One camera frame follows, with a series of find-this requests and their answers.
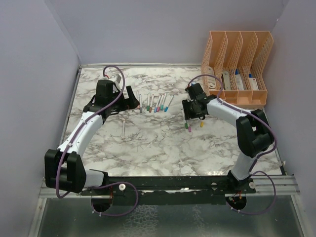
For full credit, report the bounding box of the white marker light pink cap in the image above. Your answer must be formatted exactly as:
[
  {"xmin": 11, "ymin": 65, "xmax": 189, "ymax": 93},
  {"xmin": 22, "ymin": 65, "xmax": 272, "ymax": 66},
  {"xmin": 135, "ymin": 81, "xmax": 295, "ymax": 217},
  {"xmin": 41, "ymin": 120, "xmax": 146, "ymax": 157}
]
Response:
[{"xmin": 136, "ymin": 91, "xmax": 140, "ymax": 109}]

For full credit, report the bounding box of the white marker grey cap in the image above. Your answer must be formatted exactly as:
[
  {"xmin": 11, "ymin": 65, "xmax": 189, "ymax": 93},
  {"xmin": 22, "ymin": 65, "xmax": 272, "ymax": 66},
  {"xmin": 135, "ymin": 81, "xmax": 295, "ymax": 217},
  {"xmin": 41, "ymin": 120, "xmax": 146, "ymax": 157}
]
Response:
[{"xmin": 139, "ymin": 94, "xmax": 143, "ymax": 113}]

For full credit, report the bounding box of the white box in organizer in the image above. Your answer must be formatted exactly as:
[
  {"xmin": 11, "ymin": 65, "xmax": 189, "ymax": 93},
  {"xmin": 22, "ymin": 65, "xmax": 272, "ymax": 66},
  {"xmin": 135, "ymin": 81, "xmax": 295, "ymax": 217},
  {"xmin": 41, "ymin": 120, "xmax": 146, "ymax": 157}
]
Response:
[{"xmin": 206, "ymin": 66, "xmax": 217, "ymax": 90}]

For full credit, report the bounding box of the red white box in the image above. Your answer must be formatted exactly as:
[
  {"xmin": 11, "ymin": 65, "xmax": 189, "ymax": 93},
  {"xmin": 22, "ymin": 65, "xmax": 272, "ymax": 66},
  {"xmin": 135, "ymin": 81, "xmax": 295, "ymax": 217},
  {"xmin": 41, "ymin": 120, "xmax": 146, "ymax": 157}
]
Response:
[{"xmin": 248, "ymin": 74, "xmax": 259, "ymax": 90}]

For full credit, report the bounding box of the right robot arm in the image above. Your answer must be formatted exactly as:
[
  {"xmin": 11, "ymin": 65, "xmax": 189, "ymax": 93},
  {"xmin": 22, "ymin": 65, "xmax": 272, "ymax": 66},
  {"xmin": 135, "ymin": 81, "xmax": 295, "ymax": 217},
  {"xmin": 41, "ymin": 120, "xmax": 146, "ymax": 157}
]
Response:
[{"xmin": 182, "ymin": 83, "xmax": 275, "ymax": 193}]

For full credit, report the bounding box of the orange file organizer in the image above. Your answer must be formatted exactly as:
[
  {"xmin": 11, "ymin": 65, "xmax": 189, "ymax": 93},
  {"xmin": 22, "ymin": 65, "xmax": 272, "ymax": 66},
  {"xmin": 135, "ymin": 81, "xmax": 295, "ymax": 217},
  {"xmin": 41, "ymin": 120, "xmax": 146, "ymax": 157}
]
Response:
[{"xmin": 201, "ymin": 31, "xmax": 274, "ymax": 109}]

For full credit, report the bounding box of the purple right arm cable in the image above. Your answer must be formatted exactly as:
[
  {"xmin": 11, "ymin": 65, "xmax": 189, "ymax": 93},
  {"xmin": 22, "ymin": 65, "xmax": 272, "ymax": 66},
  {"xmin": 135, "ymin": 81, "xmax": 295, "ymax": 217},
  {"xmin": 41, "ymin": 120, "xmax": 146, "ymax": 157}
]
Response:
[{"xmin": 187, "ymin": 74, "xmax": 278, "ymax": 215}]

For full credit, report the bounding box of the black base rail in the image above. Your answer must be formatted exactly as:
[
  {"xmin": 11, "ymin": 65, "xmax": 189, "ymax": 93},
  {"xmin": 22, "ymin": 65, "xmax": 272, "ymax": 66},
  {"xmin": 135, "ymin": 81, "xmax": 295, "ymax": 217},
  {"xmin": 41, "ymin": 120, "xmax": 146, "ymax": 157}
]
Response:
[{"xmin": 81, "ymin": 176, "xmax": 256, "ymax": 206}]

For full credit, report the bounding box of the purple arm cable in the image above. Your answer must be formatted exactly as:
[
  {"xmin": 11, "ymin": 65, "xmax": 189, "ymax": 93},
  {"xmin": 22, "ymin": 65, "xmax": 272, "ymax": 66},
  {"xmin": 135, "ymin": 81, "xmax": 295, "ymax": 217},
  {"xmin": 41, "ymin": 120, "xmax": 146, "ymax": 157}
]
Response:
[
  {"xmin": 187, "ymin": 74, "xmax": 278, "ymax": 215},
  {"xmin": 55, "ymin": 65, "xmax": 139, "ymax": 217}
]

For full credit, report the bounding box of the blue white box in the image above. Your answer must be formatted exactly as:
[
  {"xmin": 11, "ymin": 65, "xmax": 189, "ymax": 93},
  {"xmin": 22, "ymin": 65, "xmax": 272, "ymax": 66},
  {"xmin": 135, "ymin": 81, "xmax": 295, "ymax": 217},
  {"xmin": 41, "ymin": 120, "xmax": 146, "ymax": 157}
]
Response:
[{"xmin": 235, "ymin": 69, "xmax": 244, "ymax": 90}]

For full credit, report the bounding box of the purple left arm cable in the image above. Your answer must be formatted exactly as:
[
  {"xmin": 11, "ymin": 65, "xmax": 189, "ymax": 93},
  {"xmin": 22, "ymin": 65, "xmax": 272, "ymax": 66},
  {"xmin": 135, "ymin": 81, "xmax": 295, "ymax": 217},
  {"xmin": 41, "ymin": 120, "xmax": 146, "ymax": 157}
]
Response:
[{"xmin": 55, "ymin": 65, "xmax": 139, "ymax": 217}]

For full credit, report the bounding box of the aluminium frame rail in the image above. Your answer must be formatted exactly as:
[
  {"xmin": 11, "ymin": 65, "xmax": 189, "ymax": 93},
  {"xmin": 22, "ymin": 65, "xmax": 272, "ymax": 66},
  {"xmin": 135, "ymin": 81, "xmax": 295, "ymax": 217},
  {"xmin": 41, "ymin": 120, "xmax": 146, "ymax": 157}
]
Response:
[{"xmin": 39, "ymin": 174, "xmax": 301, "ymax": 198}]

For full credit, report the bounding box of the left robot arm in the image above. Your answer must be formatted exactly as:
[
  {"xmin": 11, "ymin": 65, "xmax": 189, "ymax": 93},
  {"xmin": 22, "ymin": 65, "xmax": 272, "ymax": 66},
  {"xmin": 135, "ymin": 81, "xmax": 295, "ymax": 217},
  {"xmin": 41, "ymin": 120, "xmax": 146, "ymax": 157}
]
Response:
[{"xmin": 44, "ymin": 79, "xmax": 140, "ymax": 195}]

